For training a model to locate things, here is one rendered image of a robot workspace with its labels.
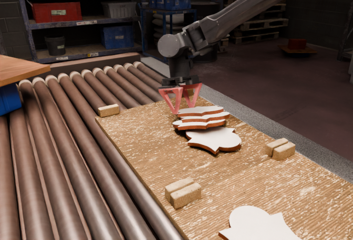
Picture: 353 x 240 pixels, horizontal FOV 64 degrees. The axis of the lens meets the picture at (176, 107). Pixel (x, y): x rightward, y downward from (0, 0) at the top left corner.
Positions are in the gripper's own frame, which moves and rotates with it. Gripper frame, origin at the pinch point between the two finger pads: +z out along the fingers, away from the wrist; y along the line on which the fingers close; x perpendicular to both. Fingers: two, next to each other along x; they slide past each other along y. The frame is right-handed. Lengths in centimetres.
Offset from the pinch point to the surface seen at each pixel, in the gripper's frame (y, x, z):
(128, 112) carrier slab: -5.5, 15.9, -0.1
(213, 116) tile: -5.6, -11.6, 1.5
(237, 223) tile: -29.1, -24.5, 14.9
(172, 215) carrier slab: -31.9, -13.8, 13.8
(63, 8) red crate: 223, 312, -120
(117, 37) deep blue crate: 302, 286, -77
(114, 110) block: -9.0, 18.2, -1.4
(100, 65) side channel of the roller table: 27, 57, -17
